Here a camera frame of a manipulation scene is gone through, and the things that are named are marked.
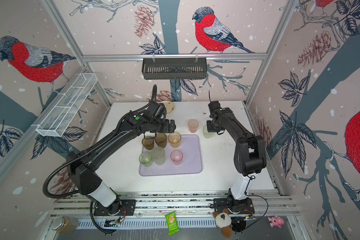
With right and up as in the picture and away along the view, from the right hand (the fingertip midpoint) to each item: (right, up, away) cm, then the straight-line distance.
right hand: (213, 127), depth 93 cm
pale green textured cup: (-3, -5, +3) cm, 7 cm away
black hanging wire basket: (-26, +42, +13) cm, 52 cm away
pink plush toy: (+24, -41, -26) cm, 54 cm away
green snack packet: (-25, -43, -25) cm, 55 cm away
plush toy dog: (-1, -42, -26) cm, 49 cm away
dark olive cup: (-34, -7, -2) cm, 35 cm away
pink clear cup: (-23, -17, -5) cm, 30 cm away
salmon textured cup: (-13, +1, +8) cm, 15 cm away
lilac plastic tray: (-15, -13, +2) cm, 20 cm away
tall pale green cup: (-35, -15, -6) cm, 38 cm away
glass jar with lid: (-70, -39, -31) cm, 86 cm away
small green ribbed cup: (-43, -19, -4) cm, 47 cm away
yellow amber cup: (-26, -8, +4) cm, 27 cm away
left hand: (-25, +3, -15) cm, 30 cm away
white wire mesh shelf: (-81, +5, -22) cm, 84 cm away
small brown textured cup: (-43, -10, +2) cm, 44 cm away
